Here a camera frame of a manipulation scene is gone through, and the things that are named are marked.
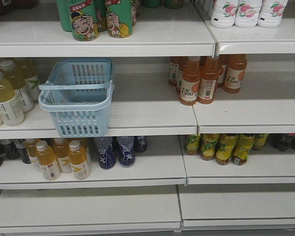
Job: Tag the light blue plastic basket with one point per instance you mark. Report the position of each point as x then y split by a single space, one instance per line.
78 95

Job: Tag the white upper left shelf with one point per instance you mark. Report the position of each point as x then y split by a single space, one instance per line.
142 104

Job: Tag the white shelf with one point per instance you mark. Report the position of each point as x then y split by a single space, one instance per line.
264 104
142 104
159 32
257 40
160 164
237 206
89 210
267 166

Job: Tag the blue sports drink bottle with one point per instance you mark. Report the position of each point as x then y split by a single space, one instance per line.
126 150
140 144
106 157

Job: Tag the white middle left shelf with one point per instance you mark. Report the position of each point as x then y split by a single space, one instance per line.
160 164

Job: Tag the yellow lemon tea bottle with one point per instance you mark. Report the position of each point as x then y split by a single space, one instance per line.
243 146
209 142
192 144
226 144
260 141

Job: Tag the orange C100 juice bottle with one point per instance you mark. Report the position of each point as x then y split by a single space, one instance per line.
235 73
208 78
190 82

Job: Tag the orange vitamin drink bottle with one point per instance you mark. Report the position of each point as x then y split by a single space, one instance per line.
47 160
30 145
61 149
78 160

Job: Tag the white top left shelf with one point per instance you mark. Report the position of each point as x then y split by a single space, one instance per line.
159 32

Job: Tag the white bottom left shelf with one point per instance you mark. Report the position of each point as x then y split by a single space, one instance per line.
89 210

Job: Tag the white bottom right shelf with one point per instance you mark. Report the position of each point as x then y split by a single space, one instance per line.
237 206

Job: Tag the green cartoon tea bottle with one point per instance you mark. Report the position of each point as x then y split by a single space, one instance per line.
119 18
83 19

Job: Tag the white upper right shelf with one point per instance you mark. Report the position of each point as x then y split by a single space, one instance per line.
264 104

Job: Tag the white middle right shelf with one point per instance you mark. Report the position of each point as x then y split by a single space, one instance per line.
267 166

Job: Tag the white peach drink bottle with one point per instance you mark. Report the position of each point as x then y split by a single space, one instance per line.
224 12
247 13
271 13

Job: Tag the pale yellow drink bottle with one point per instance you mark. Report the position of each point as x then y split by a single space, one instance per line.
15 77
11 112

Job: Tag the white top right shelf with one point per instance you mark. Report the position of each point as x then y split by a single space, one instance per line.
257 40

